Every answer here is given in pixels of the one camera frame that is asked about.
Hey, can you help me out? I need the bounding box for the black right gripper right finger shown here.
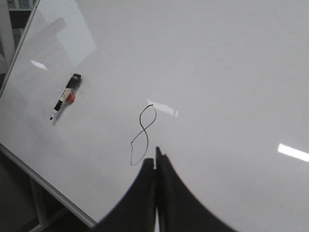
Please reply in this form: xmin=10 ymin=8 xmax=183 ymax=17
xmin=155 ymin=147 xmax=234 ymax=232

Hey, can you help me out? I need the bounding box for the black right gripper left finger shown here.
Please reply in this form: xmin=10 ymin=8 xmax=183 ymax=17
xmin=89 ymin=158 xmax=156 ymax=232

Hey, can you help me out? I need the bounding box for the whiteboard marker with black tape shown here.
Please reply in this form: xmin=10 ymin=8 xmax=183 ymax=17
xmin=50 ymin=73 xmax=82 ymax=120

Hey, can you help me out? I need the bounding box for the white whiteboard with aluminium frame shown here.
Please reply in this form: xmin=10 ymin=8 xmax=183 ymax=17
xmin=0 ymin=0 xmax=309 ymax=232

